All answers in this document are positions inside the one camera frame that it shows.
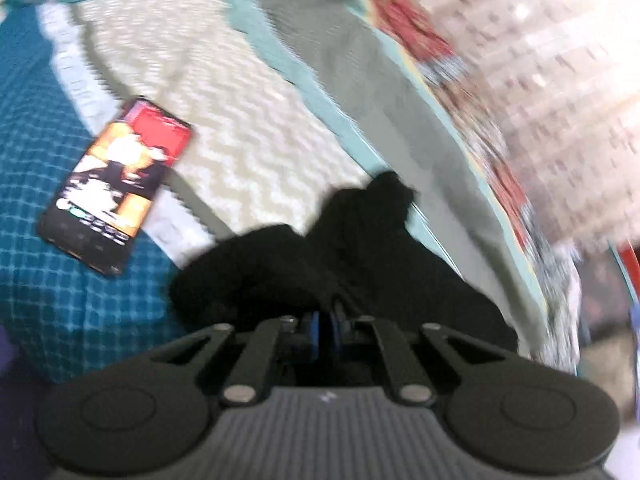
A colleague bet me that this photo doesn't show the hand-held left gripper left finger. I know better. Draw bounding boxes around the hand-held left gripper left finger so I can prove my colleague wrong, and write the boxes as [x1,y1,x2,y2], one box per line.
[149,312,321,407]

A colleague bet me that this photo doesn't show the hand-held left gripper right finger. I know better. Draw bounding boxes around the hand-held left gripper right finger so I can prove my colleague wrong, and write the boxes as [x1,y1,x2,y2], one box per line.
[327,305,507,407]

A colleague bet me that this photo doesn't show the black zippered jacket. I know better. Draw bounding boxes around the black zippered jacket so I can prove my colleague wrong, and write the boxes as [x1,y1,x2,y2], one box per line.
[169,171,519,362]

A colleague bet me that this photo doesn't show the chevron grey teal quilt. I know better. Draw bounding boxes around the chevron grey teal quilt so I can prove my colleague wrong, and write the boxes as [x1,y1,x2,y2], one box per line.
[39,0,582,377]

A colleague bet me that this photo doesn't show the black smartphone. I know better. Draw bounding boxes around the black smartphone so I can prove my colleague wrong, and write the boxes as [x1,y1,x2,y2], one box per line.
[37,96,194,277]

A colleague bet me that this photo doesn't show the grey box with teal edge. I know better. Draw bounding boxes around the grey box with teal edge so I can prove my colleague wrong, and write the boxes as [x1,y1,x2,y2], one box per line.
[606,239,640,311]

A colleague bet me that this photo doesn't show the red and grey patterned blanket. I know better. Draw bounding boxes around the red and grey patterned blanket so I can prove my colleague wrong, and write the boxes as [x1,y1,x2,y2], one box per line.
[357,0,583,366]

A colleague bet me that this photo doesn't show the beige patterned curtain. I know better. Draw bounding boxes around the beige patterned curtain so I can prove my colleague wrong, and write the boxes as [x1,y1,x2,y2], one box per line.
[400,0,640,253]

